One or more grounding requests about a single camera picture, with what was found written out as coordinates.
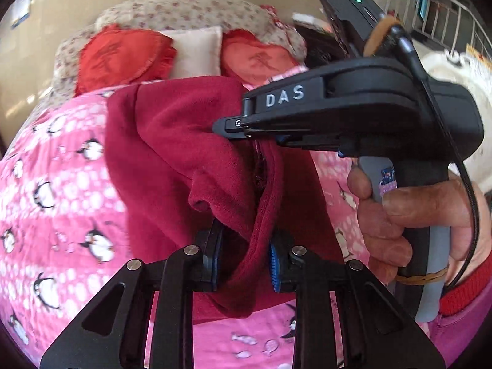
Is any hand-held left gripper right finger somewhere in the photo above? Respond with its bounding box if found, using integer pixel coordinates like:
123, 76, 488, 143
268, 234, 446, 369

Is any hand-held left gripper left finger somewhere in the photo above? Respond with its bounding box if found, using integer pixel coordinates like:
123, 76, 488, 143
39, 219, 225, 369

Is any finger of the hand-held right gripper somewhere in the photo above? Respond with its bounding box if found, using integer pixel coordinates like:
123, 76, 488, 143
212, 116, 339, 149

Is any dark red fleece garment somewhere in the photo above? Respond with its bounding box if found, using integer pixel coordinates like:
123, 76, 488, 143
105, 77, 347, 325

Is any person's right forearm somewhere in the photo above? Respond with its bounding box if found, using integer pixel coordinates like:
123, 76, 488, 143
425, 273, 492, 369

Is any person's right hand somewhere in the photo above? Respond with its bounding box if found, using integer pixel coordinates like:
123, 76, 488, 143
348, 169, 492, 289

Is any small red heart cushion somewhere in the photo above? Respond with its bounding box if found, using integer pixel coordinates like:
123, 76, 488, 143
221, 29, 308, 88

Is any dark carved wooden headboard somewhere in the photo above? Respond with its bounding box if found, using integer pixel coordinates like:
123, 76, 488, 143
292, 17, 348, 70

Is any small white pillow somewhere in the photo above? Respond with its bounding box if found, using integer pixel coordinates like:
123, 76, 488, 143
157, 26, 224, 80

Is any metal railing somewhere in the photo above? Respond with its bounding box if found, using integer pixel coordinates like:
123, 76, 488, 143
380, 0, 492, 59

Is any white box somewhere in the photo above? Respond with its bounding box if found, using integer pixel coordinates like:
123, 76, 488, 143
292, 12, 328, 24

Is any floral print pillow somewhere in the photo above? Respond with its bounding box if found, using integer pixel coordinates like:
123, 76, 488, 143
94, 0, 308, 59
53, 27, 101, 98

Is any large red heart cushion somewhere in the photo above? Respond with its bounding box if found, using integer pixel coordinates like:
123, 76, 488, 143
75, 23, 177, 97

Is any pink penguin print blanket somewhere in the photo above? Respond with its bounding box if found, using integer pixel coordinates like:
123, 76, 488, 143
0, 65, 435, 369

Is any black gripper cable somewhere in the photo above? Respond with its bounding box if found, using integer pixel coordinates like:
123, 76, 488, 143
392, 25, 482, 289

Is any wall poster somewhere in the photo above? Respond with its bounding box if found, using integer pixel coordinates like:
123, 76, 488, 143
10, 0, 34, 28

